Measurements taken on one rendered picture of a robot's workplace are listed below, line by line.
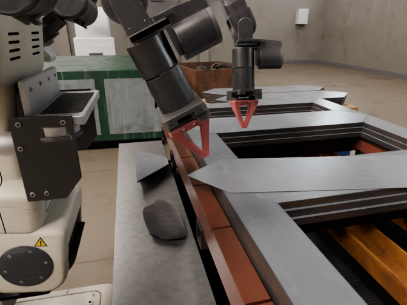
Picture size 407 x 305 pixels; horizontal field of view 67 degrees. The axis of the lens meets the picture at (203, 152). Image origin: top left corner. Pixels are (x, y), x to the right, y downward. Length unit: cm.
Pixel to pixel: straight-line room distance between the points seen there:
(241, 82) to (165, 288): 51
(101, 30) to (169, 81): 559
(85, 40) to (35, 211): 532
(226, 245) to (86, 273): 132
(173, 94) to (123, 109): 279
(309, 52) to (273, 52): 1166
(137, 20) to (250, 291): 40
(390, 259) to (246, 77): 55
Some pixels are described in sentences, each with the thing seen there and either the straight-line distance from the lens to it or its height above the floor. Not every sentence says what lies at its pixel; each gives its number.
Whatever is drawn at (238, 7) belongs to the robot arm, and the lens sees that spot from 83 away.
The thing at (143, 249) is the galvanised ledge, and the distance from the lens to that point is 80.
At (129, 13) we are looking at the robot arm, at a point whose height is 120.
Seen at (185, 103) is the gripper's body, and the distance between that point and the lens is 45.
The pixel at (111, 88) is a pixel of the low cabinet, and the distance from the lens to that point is 319.
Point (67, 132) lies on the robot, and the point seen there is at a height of 101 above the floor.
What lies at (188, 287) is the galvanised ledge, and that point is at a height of 68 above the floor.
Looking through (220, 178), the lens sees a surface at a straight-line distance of 70.
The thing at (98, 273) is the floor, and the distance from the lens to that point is 181.
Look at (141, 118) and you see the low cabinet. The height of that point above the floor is 32.
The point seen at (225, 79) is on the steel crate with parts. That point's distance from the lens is 401.
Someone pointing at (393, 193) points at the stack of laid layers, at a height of 85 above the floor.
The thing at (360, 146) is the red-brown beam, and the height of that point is 77.
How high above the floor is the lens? 118
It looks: 22 degrees down
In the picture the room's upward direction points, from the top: straight up
